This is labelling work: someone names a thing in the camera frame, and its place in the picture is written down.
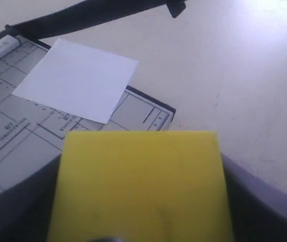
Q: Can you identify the black cutter blade arm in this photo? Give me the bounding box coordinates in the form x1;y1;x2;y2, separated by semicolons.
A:
5;0;186;40

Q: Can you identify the yellow foam cube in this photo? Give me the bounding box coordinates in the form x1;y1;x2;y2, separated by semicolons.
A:
47;131;235;241

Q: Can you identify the white paper sheet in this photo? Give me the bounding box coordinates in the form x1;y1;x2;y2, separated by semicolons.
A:
12;39;138;124

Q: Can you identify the grey paper cutter base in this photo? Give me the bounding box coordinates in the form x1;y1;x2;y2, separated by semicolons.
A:
0;34;176;193

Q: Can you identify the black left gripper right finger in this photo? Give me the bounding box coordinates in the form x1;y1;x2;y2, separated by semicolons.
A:
221;154;287;241

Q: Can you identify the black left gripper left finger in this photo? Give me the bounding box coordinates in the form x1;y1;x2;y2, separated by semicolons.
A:
0;156;61;232

